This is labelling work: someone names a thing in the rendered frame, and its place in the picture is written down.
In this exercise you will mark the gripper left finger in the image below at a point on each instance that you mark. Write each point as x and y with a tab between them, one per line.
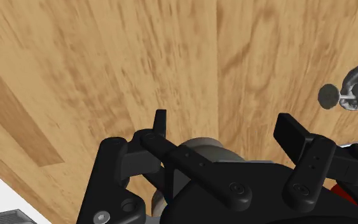
194	166

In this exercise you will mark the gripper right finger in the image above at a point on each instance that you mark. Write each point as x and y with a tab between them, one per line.
313	167

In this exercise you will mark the red object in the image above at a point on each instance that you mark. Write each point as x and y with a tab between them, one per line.
343	192

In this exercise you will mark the grey ribbed object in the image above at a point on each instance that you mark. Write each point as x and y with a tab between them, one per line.
6	217

